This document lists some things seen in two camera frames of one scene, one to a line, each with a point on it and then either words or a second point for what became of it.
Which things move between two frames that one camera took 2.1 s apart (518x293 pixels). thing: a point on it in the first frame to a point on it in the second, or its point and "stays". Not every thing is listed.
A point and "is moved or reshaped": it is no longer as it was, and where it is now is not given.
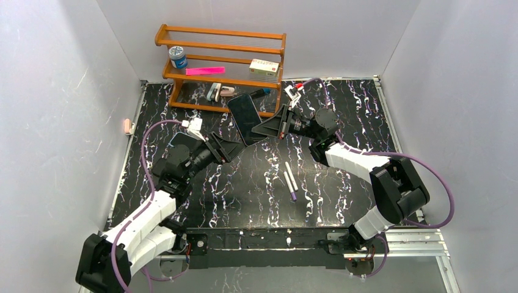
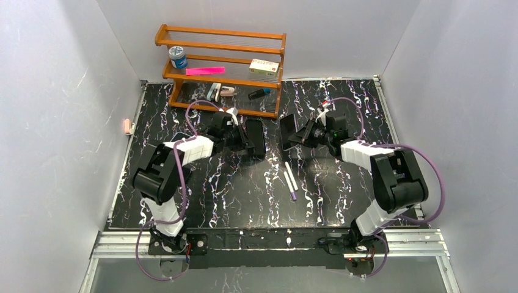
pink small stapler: x=227 y=91 stays
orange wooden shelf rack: x=206 y=67 stays
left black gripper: x=216 y=148 to x=244 y=137
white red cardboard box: x=264 y=68 stays
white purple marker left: x=288 y=181 stays
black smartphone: x=246 y=116 is moved or reshaped
